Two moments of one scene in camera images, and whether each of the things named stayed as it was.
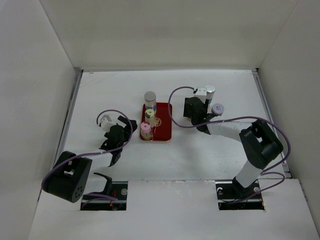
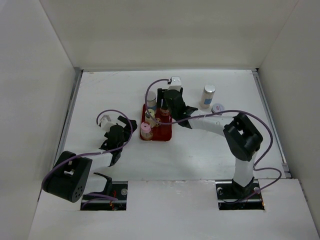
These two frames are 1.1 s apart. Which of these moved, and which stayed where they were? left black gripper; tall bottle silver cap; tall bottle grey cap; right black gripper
Moved: right black gripper
Stayed: tall bottle grey cap; left black gripper; tall bottle silver cap
